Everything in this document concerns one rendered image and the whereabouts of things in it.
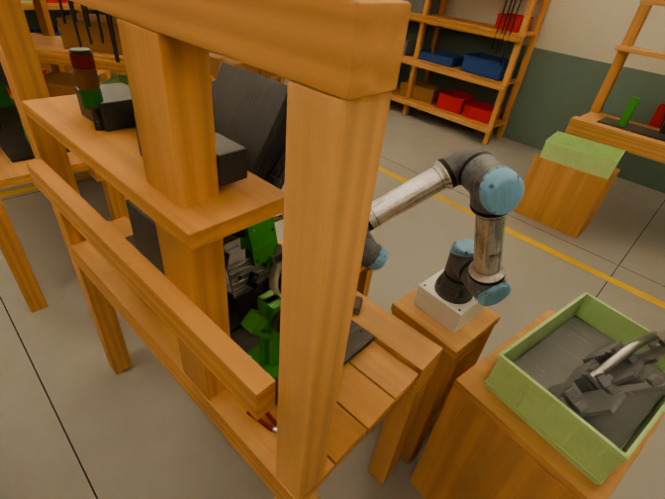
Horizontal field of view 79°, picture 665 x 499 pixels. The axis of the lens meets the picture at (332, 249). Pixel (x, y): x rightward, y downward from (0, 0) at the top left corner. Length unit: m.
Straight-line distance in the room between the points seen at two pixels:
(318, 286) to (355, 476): 1.68
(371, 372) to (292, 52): 1.09
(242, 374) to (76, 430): 1.68
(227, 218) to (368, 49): 0.47
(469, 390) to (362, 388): 0.42
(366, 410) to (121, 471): 1.33
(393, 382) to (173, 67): 1.07
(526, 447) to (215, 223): 1.20
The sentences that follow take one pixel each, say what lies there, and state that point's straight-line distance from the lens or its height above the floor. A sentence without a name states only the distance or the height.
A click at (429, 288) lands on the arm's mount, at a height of 0.95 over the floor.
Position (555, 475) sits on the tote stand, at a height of 0.77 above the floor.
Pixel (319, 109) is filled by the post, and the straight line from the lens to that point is 0.48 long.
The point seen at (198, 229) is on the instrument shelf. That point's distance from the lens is 0.78.
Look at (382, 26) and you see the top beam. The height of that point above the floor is 1.92.
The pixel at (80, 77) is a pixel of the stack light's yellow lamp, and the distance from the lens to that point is 1.22.
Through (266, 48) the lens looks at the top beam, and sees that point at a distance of 0.53.
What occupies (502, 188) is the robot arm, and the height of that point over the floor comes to 1.53.
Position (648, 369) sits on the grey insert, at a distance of 1.96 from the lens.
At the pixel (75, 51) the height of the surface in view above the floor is 1.73.
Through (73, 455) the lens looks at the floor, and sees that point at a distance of 2.40.
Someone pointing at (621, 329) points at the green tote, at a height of 0.91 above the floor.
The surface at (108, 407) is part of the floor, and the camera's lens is 2.49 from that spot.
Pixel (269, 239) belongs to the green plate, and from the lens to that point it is 1.44.
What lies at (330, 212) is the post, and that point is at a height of 1.71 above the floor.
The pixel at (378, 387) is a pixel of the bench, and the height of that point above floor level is 0.88.
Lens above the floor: 1.97
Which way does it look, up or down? 36 degrees down
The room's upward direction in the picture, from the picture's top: 7 degrees clockwise
